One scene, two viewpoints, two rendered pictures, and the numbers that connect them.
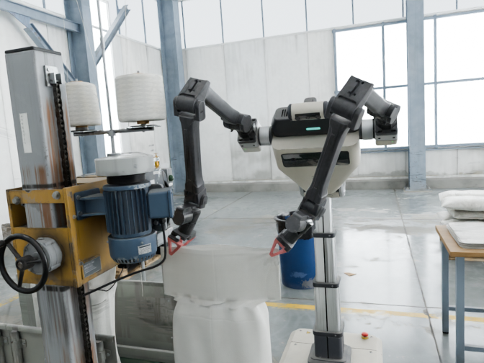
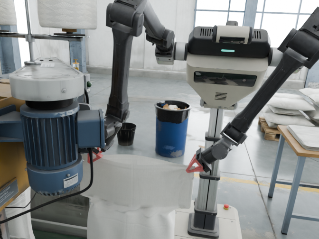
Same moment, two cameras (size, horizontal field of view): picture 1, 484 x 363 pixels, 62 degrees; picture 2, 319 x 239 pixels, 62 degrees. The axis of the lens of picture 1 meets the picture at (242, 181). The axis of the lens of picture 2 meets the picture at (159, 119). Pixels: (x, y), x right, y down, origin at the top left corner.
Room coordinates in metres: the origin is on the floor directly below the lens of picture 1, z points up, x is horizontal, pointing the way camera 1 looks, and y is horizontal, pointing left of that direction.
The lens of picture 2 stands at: (0.56, 0.19, 1.54)
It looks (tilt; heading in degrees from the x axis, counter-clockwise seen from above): 18 degrees down; 350
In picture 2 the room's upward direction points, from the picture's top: 3 degrees clockwise
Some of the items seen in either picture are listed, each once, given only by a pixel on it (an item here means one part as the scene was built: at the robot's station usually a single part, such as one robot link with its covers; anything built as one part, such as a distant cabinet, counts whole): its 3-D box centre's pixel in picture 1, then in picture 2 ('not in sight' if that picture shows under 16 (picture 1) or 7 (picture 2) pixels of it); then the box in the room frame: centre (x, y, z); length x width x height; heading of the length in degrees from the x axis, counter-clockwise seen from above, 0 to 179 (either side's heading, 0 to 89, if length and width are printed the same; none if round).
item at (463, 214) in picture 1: (469, 209); (282, 107); (4.38, -2.48, 0.44); 0.66 x 0.43 x 0.13; 161
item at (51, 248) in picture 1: (42, 255); not in sight; (1.21, 0.63, 1.14); 0.11 x 0.06 x 0.11; 71
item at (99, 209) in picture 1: (99, 203); (15, 126); (1.28, 0.46, 1.27); 0.12 x 0.09 x 0.09; 161
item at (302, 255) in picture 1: (300, 248); (171, 128); (3.76, -0.52, 0.32); 0.51 x 0.48 x 0.65; 161
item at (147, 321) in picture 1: (95, 313); (11, 190); (2.13, 0.85, 0.54); 1.05 x 0.02 x 0.41; 71
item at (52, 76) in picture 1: (54, 75); not in sight; (1.28, 0.55, 1.68); 0.05 x 0.03 x 0.06; 161
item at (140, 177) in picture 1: (126, 178); (50, 99); (1.29, 0.37, 1.35); 0.12 x 0.12 x 0.04
